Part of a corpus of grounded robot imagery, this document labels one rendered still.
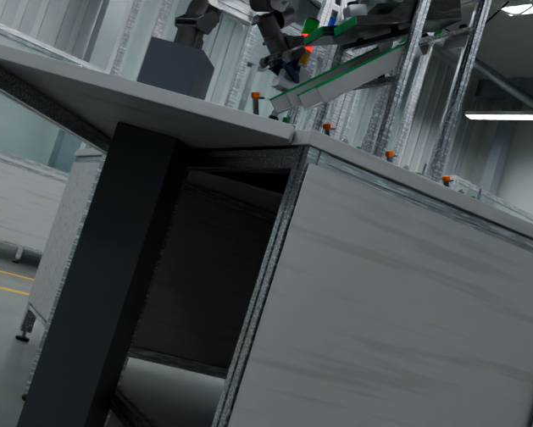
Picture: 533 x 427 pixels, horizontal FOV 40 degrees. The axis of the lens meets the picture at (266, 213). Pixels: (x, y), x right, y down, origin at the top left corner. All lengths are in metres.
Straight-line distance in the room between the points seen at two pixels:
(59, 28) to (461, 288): 9.26
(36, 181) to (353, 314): 5.91
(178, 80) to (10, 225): 5.40
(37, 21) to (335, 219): 9.20
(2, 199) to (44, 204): 0.38
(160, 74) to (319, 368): 0.85
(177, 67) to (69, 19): 8.71
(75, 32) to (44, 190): 3.83
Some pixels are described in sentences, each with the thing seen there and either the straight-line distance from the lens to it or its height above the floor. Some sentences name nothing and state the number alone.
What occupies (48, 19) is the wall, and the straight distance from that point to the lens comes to 10.46.
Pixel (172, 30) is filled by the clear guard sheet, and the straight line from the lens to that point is 3.51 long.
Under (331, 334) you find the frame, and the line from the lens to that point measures 1.43.
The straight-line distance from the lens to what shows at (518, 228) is 1.69.
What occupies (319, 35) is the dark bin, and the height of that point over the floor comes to 1.19.
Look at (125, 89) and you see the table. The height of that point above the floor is 0.84.
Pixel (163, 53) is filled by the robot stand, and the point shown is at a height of 1.02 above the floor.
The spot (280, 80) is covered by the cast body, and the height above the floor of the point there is 1.13.
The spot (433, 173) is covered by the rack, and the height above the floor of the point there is 0.93.
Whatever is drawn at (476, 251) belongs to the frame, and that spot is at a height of 0.76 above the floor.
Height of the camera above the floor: 0.58
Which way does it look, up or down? 5 degrees up
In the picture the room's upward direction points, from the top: 17 degrees clockwise
